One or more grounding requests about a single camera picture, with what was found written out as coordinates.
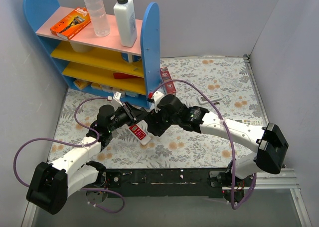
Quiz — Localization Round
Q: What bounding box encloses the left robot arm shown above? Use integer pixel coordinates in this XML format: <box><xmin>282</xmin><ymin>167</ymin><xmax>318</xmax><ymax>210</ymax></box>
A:
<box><xmin>26</xmin><ymin>102</ymin><xmax>148</xmax><ymax>215</ymax></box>

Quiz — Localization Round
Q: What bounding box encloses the red and white remote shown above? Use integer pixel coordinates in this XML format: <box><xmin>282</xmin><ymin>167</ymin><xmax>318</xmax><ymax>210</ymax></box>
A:
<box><xmin>129</xmin><ymin>124</ymin><xmax>151</xmax><ymax>146</ymax></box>

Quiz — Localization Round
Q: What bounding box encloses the white air conditioner remote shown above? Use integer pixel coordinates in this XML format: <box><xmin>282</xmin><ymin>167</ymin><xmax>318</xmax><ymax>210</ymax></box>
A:
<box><xmin>198</xmin><ymin>93</ymin><xmax>222</xmax><ymax>105</ymax></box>

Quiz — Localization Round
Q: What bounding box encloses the white remote with coloured buttons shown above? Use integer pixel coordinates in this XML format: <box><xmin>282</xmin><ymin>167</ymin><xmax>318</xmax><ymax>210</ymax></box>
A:
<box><xmin>235</xmin><ymin>119</ymin><xmax>263</xmax><ymax>126</ymax></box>

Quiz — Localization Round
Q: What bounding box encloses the red toothpaste box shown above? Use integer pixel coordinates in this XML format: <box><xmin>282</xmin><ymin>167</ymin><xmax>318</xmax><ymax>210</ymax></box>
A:
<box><xmin>160</xmin><ymin>67</ymin><xmax>176</xmax><ymax>95</ymax></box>

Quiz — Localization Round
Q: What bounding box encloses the white packets bottom shelf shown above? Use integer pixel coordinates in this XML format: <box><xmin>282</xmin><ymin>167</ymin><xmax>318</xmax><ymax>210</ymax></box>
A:
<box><xmin>91</xmin><ymin>83</ymin><xmax>139</xmax><ymax>98</ymax></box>

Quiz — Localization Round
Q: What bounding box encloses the red box on shelf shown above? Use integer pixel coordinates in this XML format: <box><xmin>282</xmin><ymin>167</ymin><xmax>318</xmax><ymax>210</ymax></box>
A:
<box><xmin>113</xmin><ymin>73</ymin><xmax>140</xmax><ymax>79</ymax></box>

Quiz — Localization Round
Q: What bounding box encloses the yellow packet bottom shelf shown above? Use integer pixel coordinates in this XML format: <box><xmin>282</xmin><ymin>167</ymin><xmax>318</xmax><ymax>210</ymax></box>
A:
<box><xmin>73</xmin><ymin>79</ymin><xmax>91</xmax><ymax>91</ymax></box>

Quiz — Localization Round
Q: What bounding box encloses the floral table mat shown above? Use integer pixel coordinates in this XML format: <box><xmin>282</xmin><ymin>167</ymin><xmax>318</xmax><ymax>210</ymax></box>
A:
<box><xmin>48</xmin><ymin>57</ymin><xmax>267</xmax><ymax>168</ymax></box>

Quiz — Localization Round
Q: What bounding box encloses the blue wooden shelf unit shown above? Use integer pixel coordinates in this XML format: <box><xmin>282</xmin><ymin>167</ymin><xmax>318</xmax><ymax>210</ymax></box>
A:
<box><xmin>23</xmin><ymin>0</ymin><xmax>161</xmax><ymax>108</ymax></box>

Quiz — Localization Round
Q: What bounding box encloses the beige cup under shelf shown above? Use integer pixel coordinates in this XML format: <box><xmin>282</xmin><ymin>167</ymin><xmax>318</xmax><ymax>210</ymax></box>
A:
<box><xmin>70</xmin><ymin>42</ymin><xmax>93</xmax><ymax>53</ymax></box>

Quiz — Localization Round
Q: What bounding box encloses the white bottle black cap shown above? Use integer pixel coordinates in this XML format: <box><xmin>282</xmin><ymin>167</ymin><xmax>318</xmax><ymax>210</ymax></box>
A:
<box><xmin>113</xmin><ymin>0</ymin><xmax>137</xmax><ymax>47</ymax></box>

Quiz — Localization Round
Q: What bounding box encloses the orange razor box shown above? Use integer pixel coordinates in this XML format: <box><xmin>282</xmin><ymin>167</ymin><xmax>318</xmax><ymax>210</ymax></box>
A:
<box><xmin>50</xmin><ymin>7</ymin><xmax>91</xmax><ymax>40</ymax></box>

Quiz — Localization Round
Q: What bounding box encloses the clear plastic water bottle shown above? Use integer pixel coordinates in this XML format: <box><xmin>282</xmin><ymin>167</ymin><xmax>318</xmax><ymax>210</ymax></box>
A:
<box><xmin>84</xmin><ymin>0</ymin><xmax>110</xmax><ymax>37</ymax></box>

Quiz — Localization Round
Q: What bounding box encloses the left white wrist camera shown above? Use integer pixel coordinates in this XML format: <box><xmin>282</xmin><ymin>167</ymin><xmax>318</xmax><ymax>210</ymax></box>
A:
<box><xmin>107</xmin><ymin>92</ymin><xmax>123</xmax><ymax>109</ymax></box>

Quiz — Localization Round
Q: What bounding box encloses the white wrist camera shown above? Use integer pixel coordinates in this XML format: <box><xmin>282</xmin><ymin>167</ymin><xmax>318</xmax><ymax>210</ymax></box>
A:
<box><xmin>148</xmin><ymin>91</ymin><xmax>165</xmax><ymax>113</ymax></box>
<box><xmin>107</xmin><ymin>92</ymin><xmax>123</xmax><ymax>109</ymax></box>

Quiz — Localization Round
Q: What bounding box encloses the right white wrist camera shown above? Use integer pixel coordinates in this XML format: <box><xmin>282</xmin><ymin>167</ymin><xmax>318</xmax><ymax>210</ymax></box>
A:
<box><xmin>148</xmin><ymin>91</ymin><xmax>165</xmax><ymax>113</ymax></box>

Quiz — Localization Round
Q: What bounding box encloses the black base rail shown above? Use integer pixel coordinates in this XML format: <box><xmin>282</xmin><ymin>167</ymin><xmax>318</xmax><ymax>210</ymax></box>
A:
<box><xmin>103</xmin><ymin>168</ymin><xmax>231</xmax><ymax>198</ymax></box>

